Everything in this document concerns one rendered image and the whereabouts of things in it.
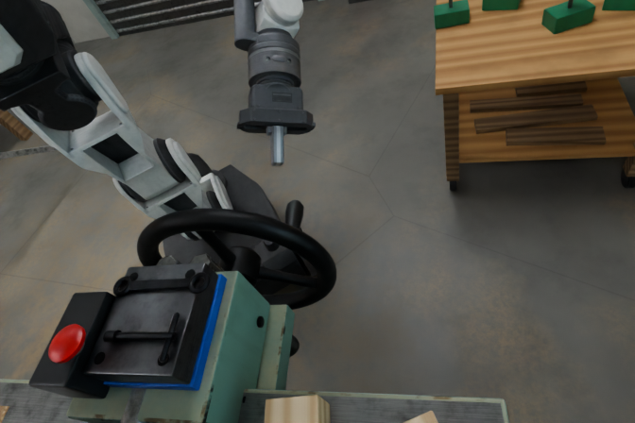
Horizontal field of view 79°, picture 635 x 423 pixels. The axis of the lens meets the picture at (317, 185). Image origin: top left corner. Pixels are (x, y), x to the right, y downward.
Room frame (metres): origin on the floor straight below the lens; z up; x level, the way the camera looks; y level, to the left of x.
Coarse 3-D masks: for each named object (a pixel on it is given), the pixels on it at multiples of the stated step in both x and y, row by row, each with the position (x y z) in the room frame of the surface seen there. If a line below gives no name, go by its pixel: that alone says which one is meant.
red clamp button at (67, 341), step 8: (64, 328) 0.20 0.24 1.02; (72, 328) 0.19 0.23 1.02; (80, 328) 0.19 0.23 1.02; (56, 336) 0.19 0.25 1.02; (64, 336) 0.19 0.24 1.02; (72, 336) 0.18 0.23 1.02; (80, 336) 0.18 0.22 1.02; (56, 344) 0.18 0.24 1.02; (64, 344) 0.18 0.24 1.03; (72, 344) 0.18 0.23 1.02; (80, 344) 0.18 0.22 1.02; (48, 352) 0.18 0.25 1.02; (56, 352) 0.18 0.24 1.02; (64, 352) 0.17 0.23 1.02; (72, 352) 0.17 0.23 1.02; (56, 360) 0.17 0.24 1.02; (64, 360) 0.17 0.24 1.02
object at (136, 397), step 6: (132, 390) 0.15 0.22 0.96; (138, 390) 0.15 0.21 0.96; (144, 390) 0.15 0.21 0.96; (132, 396) 0.15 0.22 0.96; (138, 396) 0.15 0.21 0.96; (144, 396) 0.14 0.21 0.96; (132, 402) 0.14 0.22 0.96; (138, 402) 0.14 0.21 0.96; (126, 408) 0.14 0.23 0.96; (132, 408) 0.14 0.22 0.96; (138, 408) 0.14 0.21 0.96; (126, 414) 0.14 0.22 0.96; (132, 414) 0.13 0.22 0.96; (126, 420) 0.13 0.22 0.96; (132, 420) 0.13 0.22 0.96
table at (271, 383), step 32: (288, 320) 0.20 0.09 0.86; (288, 352) 0.17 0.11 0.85; (0, 384) 0.26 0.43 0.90; (32, 416) 0.20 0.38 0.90; (64, 416) 0.19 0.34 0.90; (256, 416) 0.11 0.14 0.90; (352, 416) 0.08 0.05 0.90; (384, 416) 0.07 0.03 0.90; (416, 416) 0.06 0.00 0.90; (448, 416) 0.05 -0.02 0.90; (480, 416) 0.04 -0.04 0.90
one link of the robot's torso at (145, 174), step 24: (96, 72) 0.81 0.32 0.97; (120, 96) 0.83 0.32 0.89; (24, 120) 0.78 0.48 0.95; (96, 120) 0.86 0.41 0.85; (120, 120) 0.79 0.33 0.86; (72, 144) 0.80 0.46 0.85; (96, 144) 0.83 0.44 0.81; (120, 144) 0.85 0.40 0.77; (144, 144) 0.85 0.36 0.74; (96, 168) 0.79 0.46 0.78; (120, 168) 0.86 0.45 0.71; (144, 168) 0.83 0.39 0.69; (168, 168) 0.86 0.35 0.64; (144, 192) 0.84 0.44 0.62
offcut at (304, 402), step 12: (312, 396) 0.10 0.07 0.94; (276, 408) 0.10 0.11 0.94; (288, 408) 0.09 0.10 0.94; (300, 408) 0.09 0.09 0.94; (312, 408) 0.09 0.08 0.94; (324, 408) 0.09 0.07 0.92; (276, 420) 0.09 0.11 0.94; (288, 420) 0.09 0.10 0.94; (300, 420) 0.08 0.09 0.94; (312, 420) 0.08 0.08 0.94; (324, 420) 0.08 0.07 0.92
